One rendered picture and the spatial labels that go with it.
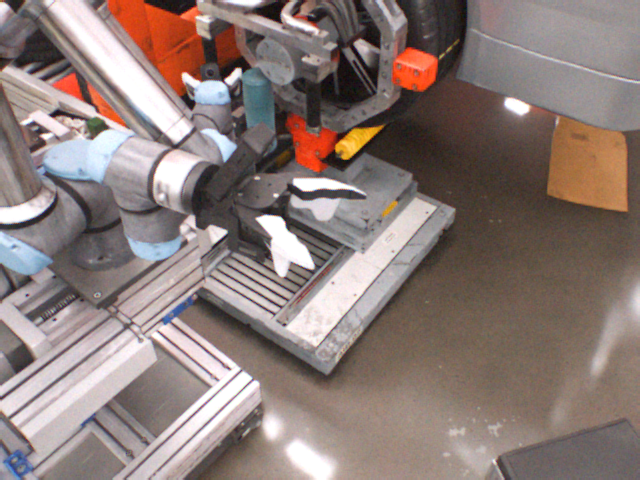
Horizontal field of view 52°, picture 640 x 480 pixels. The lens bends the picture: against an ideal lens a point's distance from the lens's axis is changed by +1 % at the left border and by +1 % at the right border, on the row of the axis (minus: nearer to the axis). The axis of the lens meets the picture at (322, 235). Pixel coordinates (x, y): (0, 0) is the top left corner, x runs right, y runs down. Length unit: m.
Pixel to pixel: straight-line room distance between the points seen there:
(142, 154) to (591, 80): 1.22
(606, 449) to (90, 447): 1.24
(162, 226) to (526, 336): 1.56
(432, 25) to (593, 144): 1.46
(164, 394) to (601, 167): 1.97
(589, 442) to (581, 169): 1.47
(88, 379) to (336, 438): 0.90
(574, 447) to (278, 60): 1.18
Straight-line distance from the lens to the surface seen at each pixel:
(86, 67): 1.00
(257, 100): 1.94
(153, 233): 0.93
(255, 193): 0.79
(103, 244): 1.29
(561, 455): 1.68
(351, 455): 1.96
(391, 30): 1.69
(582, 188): 2.83
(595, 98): 1.80
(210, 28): 1.78
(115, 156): 0.87
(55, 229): 1.16
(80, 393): 1.29
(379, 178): 2.36
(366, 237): 2.23
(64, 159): 1.22
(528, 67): 1.83
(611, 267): 2.57
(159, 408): 1.84
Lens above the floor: 1.77
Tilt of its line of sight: 46 degrees down
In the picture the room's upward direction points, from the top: straight up
